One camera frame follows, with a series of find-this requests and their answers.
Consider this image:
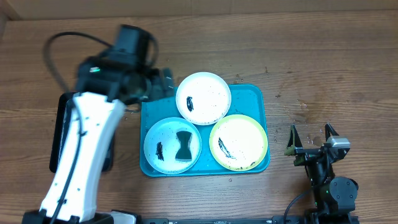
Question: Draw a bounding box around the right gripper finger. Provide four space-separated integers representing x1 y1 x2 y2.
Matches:
284 124 303 156
325 123 339 144

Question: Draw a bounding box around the white plate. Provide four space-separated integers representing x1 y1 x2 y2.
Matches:
175 72 231 126

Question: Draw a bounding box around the light blue plate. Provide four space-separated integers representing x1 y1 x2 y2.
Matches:
141 117 202 177

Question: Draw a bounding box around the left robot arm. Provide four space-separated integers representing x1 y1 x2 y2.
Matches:
22 24 174 223

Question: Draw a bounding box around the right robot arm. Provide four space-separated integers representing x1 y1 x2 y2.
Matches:
282 123 359 223

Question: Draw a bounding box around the teal plastic tray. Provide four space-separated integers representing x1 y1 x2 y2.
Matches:
139 84 267 177

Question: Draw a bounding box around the black water tray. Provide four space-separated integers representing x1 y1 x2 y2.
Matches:
49 92 115 173

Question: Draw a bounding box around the yellow-green plate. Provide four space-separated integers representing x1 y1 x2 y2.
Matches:
209 114 268 172

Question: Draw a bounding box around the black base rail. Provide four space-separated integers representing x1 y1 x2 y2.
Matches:
136 215 310 224

